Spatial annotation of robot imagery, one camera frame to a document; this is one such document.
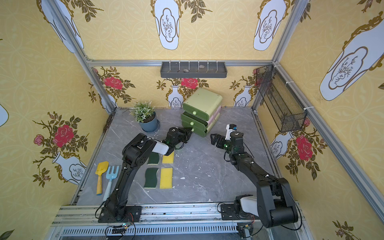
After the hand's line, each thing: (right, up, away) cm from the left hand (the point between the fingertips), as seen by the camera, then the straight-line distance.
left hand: (196, 128), depth 102 cm
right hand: (+12, -5, -13) cm, 18 cm away
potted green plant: (-33, +10, -7) cm, 35 cm away
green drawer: (-2, +5, -6) cm, 8 cm away
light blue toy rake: (-48, -26, -18) cm, 58 cm away
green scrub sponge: (-26, -18, -11) cm, 33 cm away
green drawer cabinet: (+8, +17, -6) cm, 20 cm away
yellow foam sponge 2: (-17, -29, -18) cm, 38 cm away
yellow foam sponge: (-17, -19, -11) cm, 27 cm away
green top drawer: (0, +10, -9) cm, 14 cm away
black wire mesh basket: (+51, +11, -18) cm, 55 cm away
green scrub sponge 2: (-25, -27, -18) cm, 41 cm away
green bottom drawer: (+2, -2, -4) cm, 5 cm away
